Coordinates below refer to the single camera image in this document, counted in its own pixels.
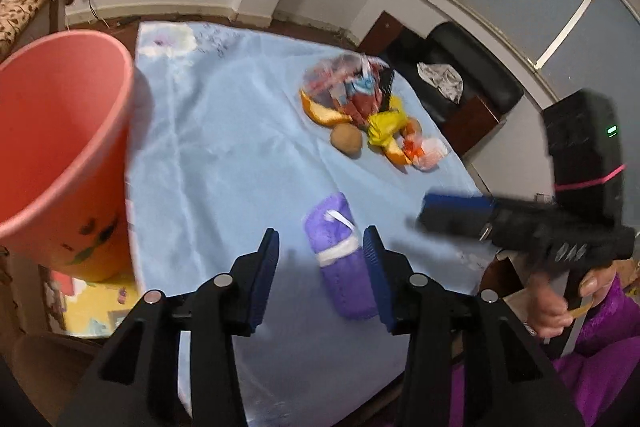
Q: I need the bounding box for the red white plastic wrapper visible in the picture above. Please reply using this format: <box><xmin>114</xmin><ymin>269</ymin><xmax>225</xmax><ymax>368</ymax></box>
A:
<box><xmin>402</xmin><ymin>133</ymin><xmax>449</xmax><ymax>171</ymax></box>

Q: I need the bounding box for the purple towel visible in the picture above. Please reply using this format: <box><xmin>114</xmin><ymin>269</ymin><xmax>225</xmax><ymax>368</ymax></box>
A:
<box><xmin>304</xmin><ymin>192</ymin><xmax>378</xmax><ymax>321</ymax></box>

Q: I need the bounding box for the yellow plastic wrapper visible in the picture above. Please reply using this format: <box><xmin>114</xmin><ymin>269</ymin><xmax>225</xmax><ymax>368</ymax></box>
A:
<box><xmin>367</xmin><ymin>94</ymin><xmax>409</xmax><ymax>150</ymax></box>

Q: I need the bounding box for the black foam net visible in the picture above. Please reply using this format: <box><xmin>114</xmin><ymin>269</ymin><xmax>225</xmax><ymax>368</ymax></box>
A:
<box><xmin>378</xmin><ymin>68</ymin><xmax>395</xmax><ymax>113</ymax></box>

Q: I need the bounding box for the purple sleeve forearm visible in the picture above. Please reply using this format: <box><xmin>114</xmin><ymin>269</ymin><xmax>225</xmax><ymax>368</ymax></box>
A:
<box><xmin>449</xmin><ymin>271</ymin><xmax>639</xmax><ymax>426</ymax></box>

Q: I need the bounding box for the pink plastic trash bin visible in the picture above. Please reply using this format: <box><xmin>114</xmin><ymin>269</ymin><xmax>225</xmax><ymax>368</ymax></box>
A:
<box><xmin>1</xmin><ymin>30</ymin><xmax>134</xmax><ymax>282</ymax></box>

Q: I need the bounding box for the right hand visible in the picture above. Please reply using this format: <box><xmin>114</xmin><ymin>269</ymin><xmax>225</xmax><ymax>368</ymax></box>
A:
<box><xmin>526</xmin><ymin>265</ymin><xmax>616</xmax><ymax>339</ymax></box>

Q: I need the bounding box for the orange peel piece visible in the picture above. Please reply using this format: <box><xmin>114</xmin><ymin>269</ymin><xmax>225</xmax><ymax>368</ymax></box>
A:
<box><xmin>299</xmin><ymin>90</ymin><xmax>352</xmax><ymax>128</ymax></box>
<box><xmin>383</xmin><ymin>136</ymin><xmax>411</xmax><ymax>166</ymax></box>

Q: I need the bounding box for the brown walnut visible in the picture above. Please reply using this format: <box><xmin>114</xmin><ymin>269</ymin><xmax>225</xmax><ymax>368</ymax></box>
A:
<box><xmin>330</xmin><ymin>122</ymin><xmax>362</xmax><ymax>157</ymax></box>

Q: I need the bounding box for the black leather armchair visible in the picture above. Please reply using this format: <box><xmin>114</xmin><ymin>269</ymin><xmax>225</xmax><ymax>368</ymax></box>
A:
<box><xmin>383</xmin><ymin>22</ymin><xmax>524</xmax><ymax>126</ymax></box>

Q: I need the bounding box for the crumpled white cloth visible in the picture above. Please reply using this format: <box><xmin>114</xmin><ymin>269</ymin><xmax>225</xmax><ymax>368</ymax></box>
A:
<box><xmin>416</xmin><ymin>63</ymin><xmax>464</xmax><ymax>104</ymax></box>

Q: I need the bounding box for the light blue floral tablecloth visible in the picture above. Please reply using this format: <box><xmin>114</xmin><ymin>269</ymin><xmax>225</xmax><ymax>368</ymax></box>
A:
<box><xmin>127</xmin><ymin>22</ymin><xmax>495</xmax><ymax>426</ymax></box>

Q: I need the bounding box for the clear plastic bag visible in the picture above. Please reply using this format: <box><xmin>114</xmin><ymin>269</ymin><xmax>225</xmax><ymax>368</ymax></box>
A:
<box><xmin>302</xmin><ymin>52</ymin><xmax>391</xmax><ymax>105</ymax></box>

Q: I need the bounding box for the colourful box under bin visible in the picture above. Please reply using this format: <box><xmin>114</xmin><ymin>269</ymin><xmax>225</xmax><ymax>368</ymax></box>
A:
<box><xmin>42</xmin><ymin>270</ymin><xmax>140</xmax><ymax>339</ymax></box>

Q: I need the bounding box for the brown leaf pattern bed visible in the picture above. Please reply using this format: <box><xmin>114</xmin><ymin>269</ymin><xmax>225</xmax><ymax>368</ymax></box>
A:
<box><xmin>0</xmin><ymin>0</ymin><xmax>74</xmax><ymax>61</ymax></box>

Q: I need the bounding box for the cable on floor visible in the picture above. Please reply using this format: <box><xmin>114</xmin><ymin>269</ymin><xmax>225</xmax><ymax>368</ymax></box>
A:
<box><xmin>77</xmin><ymin>0</ymin><xmax>112</xmax><ymax>30</ymax></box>

